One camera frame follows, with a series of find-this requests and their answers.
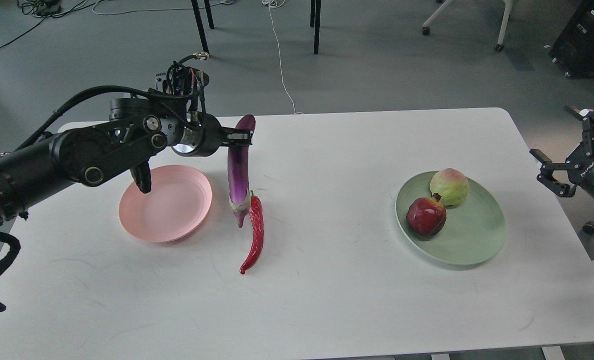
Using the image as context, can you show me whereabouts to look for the white chair base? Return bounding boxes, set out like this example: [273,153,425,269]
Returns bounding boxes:
[422,0,515,53]

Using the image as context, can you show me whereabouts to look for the red pomegranate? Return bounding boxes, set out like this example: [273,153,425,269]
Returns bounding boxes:
[406,193,447,237]

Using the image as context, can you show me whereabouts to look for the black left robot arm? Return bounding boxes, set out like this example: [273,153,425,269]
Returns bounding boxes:
[0,52,256,313]

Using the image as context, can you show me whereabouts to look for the green plate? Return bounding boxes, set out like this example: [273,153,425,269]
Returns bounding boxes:
[394,171,507,267]

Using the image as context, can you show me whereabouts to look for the black equipment case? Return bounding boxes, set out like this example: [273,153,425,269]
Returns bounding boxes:
[550,0,594,79]

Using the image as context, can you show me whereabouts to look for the black table leg left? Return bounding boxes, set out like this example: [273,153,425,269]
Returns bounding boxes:
[191,0,215,57]

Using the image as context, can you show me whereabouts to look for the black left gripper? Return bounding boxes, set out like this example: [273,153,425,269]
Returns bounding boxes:
[171,112,254,157]

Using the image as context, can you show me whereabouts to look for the pink plate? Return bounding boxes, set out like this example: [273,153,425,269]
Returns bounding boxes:
[118,164,213,243]

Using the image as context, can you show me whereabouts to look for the green pink peach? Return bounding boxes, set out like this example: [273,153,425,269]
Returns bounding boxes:
[429,168,470,207]

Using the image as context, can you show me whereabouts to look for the black table leg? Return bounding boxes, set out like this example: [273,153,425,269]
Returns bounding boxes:
[191,0,215,57]
[310,0,322,55]

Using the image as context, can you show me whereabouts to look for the black floor cables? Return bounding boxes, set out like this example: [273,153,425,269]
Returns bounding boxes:
[0,0,235,59]

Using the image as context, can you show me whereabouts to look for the red chili pepper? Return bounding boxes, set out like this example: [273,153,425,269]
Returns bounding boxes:
[239,195,265,275]

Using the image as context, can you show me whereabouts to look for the black table leg right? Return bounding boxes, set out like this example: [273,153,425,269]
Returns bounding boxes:
[310,0,322,55]

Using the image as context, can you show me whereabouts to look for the white floor cable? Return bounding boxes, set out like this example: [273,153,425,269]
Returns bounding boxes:
[262,0,304,116]

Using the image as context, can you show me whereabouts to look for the purple eggplant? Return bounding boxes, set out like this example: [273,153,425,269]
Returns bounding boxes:
[227,114,256,228]

